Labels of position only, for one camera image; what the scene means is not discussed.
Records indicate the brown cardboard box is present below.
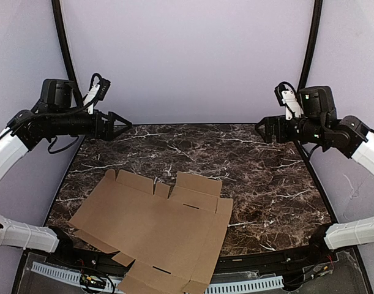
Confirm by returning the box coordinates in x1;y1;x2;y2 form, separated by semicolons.
69;170;233;284

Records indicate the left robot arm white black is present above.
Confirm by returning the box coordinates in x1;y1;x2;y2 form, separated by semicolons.
0;73;132;253

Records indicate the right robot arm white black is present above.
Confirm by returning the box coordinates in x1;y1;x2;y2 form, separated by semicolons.
255;82;374;251

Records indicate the right small circuit board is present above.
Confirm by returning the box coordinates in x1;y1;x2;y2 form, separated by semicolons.
304;265;334;281

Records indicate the small circuit board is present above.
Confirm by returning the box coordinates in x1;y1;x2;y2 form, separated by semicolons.
79;274;107;290
304;265;334;281

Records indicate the left small circuit board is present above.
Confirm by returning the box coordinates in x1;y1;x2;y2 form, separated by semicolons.
79;274;107;290

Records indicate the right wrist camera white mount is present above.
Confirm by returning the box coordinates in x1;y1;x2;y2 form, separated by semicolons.
274;81;304;121

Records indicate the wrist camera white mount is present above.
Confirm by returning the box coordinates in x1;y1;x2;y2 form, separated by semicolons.
274;81;304;121
83;73;111;115

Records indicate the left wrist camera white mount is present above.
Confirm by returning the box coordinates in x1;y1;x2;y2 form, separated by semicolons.
83;73;111;115

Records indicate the left black frame post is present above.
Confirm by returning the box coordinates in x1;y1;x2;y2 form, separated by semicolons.
51;0;83;106

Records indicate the black frame post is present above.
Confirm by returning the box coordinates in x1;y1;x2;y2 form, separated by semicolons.
51;0;83;106
297;0;323;90

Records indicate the right black frame post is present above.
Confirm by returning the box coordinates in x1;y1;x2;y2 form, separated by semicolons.
297;0;323;90

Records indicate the black front frame rail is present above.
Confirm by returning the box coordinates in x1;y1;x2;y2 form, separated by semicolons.
67;247;340;276

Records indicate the white slotted cable duct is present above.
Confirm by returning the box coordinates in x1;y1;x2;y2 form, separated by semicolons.
31;262;284;293

